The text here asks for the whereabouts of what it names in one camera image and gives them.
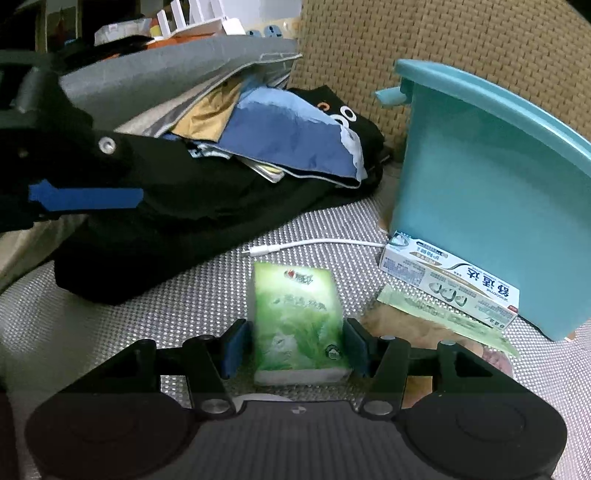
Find gold cloth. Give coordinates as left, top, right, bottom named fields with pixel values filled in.
left=174, top=76, right=243, bottom=141

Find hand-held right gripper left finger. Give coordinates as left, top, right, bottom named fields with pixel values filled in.
left=60, top=318, right=248, bottom=419

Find white toothpaste box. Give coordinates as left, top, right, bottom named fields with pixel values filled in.
left=379, top=231, right=521, bottom=330

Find black garment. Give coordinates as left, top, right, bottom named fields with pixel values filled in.
left=53, top=85, right=386, bottom=305

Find green tissue pack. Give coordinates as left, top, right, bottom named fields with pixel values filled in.
left=252, top=262, right=352, bottom=387

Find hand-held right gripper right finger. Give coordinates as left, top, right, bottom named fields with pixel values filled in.
left=342, top=318, right=522, bottom=419

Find white charging cable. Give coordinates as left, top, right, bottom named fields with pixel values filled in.
left=243, top=239, right=391, bottom=259

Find thin green sachet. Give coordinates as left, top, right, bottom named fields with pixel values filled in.
left=376, top=285, right=522, bottom=358

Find patterned tissue box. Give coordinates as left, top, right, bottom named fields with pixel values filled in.
left=95, top=18, right=153, bottom=47

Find teal plastic storage box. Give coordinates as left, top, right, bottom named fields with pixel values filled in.
left=375, top=59, right=591, bottom=342

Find blue plug adapters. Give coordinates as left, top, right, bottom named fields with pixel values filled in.
left=247, top=25, right=296, bottom=40

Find blue garment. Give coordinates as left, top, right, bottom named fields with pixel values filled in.
left=217, top=88, right=368, bottom=190

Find white router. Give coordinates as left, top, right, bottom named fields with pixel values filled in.
left=156, top=0, right=245, bottom=38

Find white striped garment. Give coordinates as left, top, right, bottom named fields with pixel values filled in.
left=190, top=142, right=284, bottom=184

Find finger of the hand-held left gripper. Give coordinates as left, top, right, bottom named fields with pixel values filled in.
left=0, top=111, right=153, bottom=232

